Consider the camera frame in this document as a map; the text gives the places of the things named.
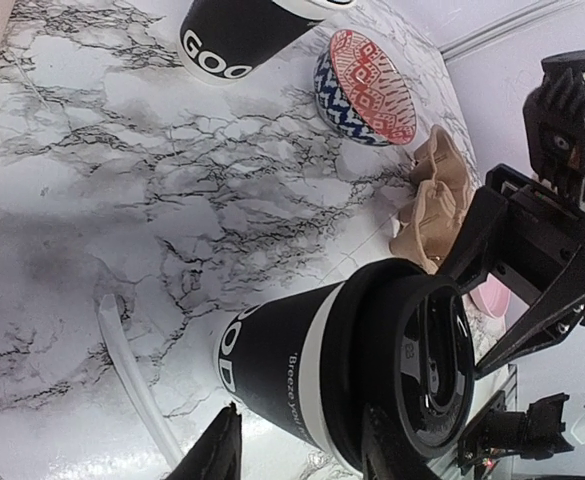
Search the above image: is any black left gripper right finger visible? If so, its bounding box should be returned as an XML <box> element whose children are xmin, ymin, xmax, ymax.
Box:
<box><xmin>361</xmin><ymin>404</ymin><xmax>439</xmax><ymax>480</ymax></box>

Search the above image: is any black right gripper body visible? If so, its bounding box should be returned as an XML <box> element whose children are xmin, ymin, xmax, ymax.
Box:
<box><xmin>496</xmin><ymin>50</ymin><xmax>585</xmax><ymax>300</ymax></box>

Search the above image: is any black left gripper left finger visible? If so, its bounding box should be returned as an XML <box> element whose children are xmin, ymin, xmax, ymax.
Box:
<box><xmin>166</xmin><ymin>403</ymin><xmax>242</xmax><ymax>480</ymax></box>

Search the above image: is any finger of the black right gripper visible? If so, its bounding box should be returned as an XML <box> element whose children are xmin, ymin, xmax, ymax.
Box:
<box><xmin>476</xmin><ymin>242</ymin><xmax>585</xmax><ymax>376</ymax></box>
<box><xmin>438</xmin><ymin>164</ymin><xmax>527</xmax><ymax>295</ymax></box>

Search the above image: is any black plastic cup lid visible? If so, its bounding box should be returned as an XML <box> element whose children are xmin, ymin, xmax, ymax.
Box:
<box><xmin>319</xmin><ymin>259</ymin><xmax>474</xmax><ymax>469</ymax></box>

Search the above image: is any black paper coffee cup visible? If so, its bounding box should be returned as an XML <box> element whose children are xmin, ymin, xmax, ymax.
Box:
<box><xmin>214</xmin><ymin>282</ymin><xmax>361</xmax><ymax>470</ymax></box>

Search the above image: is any pink round plate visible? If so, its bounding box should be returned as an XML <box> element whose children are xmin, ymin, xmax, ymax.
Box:
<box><xmin>470</xmin><ymin>274</ymin><xmax>511</xmax><ymax>318</ymax></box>

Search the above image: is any brown cardboard cup carrier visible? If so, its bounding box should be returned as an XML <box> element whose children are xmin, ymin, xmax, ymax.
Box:
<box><xmin>389</xmin><ymin>125</ymin><xmax>474</xmax><ymax>274</ymax></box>

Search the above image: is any single white straw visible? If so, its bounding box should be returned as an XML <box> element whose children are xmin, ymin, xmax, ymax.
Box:
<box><xmin>97</xmin><ymin>294</ymin><xmax>184</xmax><ymax>469</ymax></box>

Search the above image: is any red patterned ceramic bowl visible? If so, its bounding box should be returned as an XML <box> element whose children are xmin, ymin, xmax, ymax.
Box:
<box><xmin>313</xmin><ymin>29</ymin><xmax>417</xmax><ymax>147</ymax></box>

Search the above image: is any stack of paper cups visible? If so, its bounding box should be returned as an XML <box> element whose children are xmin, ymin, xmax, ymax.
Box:
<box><xmin>178</xmin><ymin>0</ymin><xmax>354</xmax><ymax>85</ymax></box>

